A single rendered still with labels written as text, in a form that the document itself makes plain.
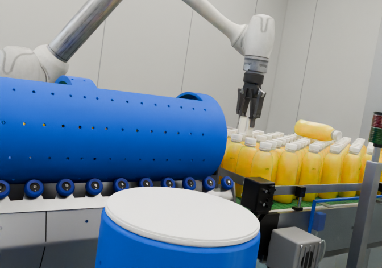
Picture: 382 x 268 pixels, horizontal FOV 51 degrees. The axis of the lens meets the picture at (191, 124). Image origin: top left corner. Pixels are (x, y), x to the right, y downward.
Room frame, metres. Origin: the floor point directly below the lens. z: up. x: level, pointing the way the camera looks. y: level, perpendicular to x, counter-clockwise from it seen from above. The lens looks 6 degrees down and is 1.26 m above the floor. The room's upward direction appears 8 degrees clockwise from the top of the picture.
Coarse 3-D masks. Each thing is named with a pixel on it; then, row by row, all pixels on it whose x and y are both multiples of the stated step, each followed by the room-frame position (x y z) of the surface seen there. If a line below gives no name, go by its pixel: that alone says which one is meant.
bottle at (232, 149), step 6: (228, 144) 1.43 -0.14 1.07; (234, 144) 1.41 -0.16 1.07; (240, 144) 1.42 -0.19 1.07; (228, 150) 1.41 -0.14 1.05; (234, 150) 1.41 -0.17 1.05; (228, 156) 1.41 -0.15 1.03; (234, 156) 1.40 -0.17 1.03; (228, 162) 1.41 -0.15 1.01; (234, 162) 1.40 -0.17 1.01; (228, 168) 1.41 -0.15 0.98; (234, 168) 1.40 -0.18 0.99
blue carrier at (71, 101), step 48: (0, 96) 0.86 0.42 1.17; (48, 96) 0.93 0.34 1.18; (96, 96) 1.00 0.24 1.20; (144, 96) 1.10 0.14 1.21; (192, 96) 1.34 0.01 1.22; (0, 144) 0.84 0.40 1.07; (48, 144) 0.90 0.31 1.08; (96, 144) 0.97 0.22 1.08; (144, 144) 1.04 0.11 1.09; (192, 144) 1.13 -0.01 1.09
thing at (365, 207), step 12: (372, 168) 1.26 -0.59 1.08; (372, 180) 1.26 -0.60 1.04; (360, 192) 1.28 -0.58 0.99; (372, 192) 1.26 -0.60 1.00; (360, 204) 1.28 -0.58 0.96; (372, 204) 1.27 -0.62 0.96; (360, 216) 1.27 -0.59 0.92; (372, 216) 1.28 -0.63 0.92; (360, 228) 1.27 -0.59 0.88; (360, 240) 1.26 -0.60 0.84; (348, 252) 1.29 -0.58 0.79; (360, 252) 1.26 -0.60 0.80; (348, 264) 1.28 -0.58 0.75; (360, 264) 1.27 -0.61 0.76
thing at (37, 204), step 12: (204, 192) 1.22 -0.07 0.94; (216, 192) 1.24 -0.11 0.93; (228, 192) 1.27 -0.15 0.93; (0, 204) 0.88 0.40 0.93; (12, 204) 0.89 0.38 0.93; (24, 204) 0.91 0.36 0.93; (36, 204) 0.92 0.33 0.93; (48, 204) 0.94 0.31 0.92; (60, 204) 0.95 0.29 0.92; (72, 204) 0.97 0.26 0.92; (84, 204) 0.99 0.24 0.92; (96, 204) 1.00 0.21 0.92
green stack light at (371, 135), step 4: (372, 128) 1.27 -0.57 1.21; (376, 128) 1.26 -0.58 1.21; (380, 128) 1.27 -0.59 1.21; (372, 132) 1.27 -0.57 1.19; (376, 132) 1.26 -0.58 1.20; (380, 132) 1.25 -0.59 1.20; (372, 136) 1.27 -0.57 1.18; (376, 136) 1.26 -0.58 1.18; (380, 136) 1.25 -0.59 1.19; (368, 140) 1.28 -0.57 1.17; (372, 140) 1.27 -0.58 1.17; (376, 140) 1.26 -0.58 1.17; (380, 140) 1.25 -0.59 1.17; (380, 144) 1.25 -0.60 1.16
